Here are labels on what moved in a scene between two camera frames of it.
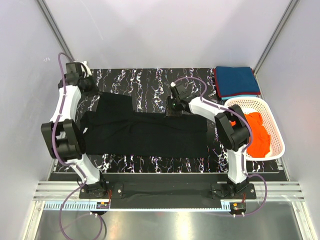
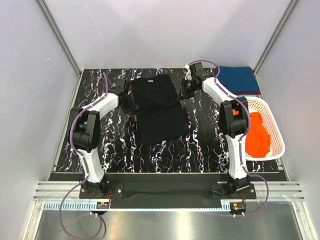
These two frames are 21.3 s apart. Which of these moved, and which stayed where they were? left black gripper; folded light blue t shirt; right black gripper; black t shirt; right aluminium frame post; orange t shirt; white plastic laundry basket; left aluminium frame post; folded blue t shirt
Moved: left black gripper; right black gripper; black t shirt
Stayed: right aluminium frame post; orange t shirt; folded light blue t shirt; folded blue t shirt; left aluminium frame post; white plastic laundry basket
